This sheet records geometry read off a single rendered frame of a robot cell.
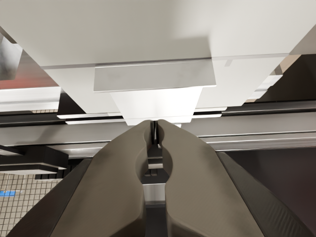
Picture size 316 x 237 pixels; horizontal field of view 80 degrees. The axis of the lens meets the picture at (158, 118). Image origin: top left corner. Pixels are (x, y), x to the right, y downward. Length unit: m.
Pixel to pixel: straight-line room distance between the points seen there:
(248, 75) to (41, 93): 0.23
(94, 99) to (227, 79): 0.13
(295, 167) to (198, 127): 0.48
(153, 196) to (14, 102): 0.22
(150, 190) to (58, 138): 0.35
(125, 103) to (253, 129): 0.37
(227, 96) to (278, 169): 0.65
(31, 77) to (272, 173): 0.77
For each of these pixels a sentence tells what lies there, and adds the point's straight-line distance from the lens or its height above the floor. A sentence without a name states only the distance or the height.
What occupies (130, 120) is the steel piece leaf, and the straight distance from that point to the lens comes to 0.24.
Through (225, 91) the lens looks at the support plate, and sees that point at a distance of 0.20.
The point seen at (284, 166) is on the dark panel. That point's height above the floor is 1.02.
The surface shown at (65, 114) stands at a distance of 0.25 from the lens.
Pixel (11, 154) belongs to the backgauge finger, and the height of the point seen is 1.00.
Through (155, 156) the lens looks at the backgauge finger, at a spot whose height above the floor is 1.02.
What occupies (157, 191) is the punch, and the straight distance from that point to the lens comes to 0.22.
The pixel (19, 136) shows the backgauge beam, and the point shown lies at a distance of 0.58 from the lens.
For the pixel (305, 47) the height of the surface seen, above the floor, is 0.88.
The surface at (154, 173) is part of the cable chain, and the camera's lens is 0.59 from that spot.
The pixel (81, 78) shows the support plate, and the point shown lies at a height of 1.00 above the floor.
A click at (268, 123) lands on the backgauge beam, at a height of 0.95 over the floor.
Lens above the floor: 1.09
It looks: 21 degrees down
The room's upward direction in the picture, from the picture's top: 177 degrees clockwise
